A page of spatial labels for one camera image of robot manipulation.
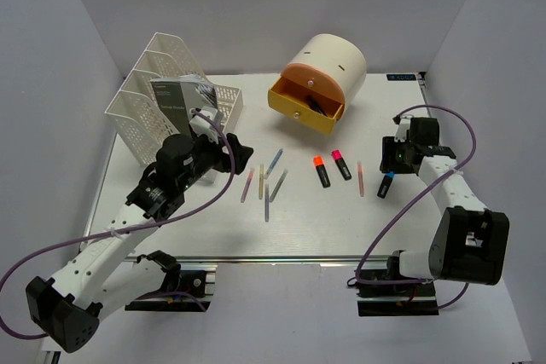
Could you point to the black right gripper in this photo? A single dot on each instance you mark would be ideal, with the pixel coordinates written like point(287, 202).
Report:
point(389, 163)

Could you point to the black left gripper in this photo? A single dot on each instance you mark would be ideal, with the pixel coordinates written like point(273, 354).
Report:
point(241, 153)

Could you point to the blue cap black highlighter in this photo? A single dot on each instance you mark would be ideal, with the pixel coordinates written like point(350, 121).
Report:
point(385, 185)

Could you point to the pink cap black highlighter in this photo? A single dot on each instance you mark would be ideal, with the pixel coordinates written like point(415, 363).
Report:
point(341, 164)

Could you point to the yellow drawer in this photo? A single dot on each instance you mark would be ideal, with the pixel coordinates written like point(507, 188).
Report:
point(288, 98)

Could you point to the orange cap black highlighter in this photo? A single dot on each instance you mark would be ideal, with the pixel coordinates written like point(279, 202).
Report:
point(321, 171)

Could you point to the purple cap black highlighter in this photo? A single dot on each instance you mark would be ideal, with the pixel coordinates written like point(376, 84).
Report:
point(315, 106)

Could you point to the grey setup guide booklet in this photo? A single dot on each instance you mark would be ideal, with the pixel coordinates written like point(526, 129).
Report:
point(177, 96)

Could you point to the orange drawer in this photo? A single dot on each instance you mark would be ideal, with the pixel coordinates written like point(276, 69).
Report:
point(314, 79)

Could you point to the cream round drawer cabinet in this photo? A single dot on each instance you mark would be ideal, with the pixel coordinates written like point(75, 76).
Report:
point(339, 58)

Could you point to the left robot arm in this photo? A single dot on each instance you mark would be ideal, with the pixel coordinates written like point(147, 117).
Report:
point(70, 305)

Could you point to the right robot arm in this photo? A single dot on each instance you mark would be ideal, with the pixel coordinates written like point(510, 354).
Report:
point(471, 240)

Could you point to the yellow slim pastel pen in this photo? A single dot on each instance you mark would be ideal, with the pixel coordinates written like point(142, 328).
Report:
point(261, 182)

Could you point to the blue slim pastel pen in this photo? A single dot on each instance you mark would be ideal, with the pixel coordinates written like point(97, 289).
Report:
point(273, 163)

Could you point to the purple slim pastel pen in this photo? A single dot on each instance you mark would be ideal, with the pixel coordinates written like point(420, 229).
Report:
point(266, 202)

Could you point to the pink slim pastel pen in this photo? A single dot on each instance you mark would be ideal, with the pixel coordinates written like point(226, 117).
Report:
point(247, 185)

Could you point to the orange slim pastel pen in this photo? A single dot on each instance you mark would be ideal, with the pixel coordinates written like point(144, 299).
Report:
point(360, 179)

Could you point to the green slim pastel pen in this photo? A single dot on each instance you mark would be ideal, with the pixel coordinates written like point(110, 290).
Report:
point(278, 185)

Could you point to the white perforated file organizer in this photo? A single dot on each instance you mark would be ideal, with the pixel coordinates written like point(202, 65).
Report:
point(134, 110)

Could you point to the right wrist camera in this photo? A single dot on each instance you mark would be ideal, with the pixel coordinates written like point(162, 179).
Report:
point(403, 123)

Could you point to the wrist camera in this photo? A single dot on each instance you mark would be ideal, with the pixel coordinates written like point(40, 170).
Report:
point(206, 122)
point(403, 123)

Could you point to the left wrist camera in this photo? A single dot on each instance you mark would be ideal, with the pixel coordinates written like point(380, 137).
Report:
point(206, 122)

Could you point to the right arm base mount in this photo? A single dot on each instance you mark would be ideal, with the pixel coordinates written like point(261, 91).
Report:
point(392, 300)

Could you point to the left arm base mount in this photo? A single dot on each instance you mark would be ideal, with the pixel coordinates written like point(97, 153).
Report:
point(192, 292)

